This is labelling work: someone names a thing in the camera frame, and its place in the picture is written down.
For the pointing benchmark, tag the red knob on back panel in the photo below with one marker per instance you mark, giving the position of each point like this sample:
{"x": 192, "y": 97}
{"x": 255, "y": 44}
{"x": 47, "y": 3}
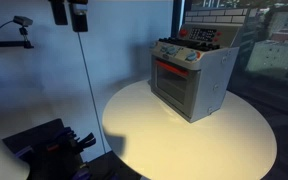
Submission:
{"x": 183, "y": 32}

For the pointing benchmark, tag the grey camera on mount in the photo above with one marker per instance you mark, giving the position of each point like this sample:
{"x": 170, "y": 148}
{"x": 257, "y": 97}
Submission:
{"x": 22, "y": 21}

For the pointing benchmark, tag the brick pattern back panel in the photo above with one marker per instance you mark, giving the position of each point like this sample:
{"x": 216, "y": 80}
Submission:
{"x": 217, "y": 16}

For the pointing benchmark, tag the black stove burner grate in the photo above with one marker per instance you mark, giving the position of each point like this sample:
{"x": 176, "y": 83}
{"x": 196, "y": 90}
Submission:
{"x": 187, "y": 43}

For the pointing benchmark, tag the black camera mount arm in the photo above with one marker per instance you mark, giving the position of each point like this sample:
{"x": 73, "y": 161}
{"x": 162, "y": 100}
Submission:
{"x": 7, "y": 44}

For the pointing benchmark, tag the blue knob with red marker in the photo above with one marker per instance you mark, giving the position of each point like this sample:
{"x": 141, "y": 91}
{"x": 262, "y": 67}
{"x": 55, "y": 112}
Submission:
{"x": 191, "y": 56}

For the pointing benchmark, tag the grey toy oven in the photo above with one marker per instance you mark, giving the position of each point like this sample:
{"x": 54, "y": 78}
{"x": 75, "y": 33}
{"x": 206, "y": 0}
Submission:
{"x": 210, "y": 76}

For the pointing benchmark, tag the large blue oven knob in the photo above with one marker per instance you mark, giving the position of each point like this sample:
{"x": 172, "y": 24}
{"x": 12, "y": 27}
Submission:
{"x": 172, "y": 50}

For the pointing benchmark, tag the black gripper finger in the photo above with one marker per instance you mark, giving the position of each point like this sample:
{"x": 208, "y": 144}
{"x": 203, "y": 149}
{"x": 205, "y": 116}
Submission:
{"x": 79, "y": 20}
{"x": 59, "y": 12}

